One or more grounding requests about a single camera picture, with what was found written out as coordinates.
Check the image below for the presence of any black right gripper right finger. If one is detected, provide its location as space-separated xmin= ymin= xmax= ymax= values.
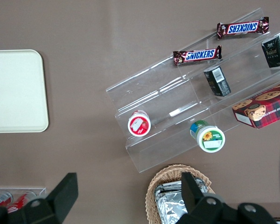
xmin=170 ymin=172 xmax=279 ymax=224

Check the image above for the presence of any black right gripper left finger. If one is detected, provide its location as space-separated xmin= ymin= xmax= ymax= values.
xmin=0 ymin=172 xmax=79 ymax=224

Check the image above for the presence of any foil-wrapped sandwich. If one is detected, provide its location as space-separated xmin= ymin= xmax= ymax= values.
xmin=153 ymin=176 xmax=210 ymax=224

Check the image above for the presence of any woven wicker basket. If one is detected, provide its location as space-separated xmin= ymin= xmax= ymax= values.
xmin=145 ymin=163 xmax=217 ymax=224

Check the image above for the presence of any cream plastic tray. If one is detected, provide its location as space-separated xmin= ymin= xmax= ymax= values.
xmin=0 ymin=49 xmax=49 ymax=134

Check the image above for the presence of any clear acrylic can holder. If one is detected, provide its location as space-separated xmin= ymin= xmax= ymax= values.
xmin=0 ymin=186 xmax=48 ymax=212

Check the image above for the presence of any red soda can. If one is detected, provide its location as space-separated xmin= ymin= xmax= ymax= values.
xmin=7 ymin=191 xmax=37 ymax=213
xmin=0 ymin=191 xmax=14 ymax=209

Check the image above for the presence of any green sunflower yogurt cup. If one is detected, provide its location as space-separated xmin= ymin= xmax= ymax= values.
xmin=189 ymin=119 xmax=226 ymax=154

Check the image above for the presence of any red strawberry yogurt cup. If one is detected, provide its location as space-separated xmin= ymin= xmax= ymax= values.
xmin=127 ymin=110 xmax=152 ymax=138

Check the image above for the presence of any red tartan cookie box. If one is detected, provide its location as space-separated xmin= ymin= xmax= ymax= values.
xmin=231 ymin=80 xmax=280 ymax=130

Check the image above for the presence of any clear acrylic stepped shelf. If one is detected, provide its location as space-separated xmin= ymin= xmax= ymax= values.
xmin=105 ymin=7 xmax=280 ymax=174

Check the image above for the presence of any small black tea box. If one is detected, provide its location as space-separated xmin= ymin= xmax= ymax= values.
xmin=261 ymin=32 xmax=280 ymax=69
xmin=203 ymin=65 xmax=231 ymax=98

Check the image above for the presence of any Snickers chocolate bar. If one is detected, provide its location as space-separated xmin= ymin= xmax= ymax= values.
xmin=216 ymin=16 xmax=271 ymax=40
xmin=172 ymin=45 xmax=223 ymax=67

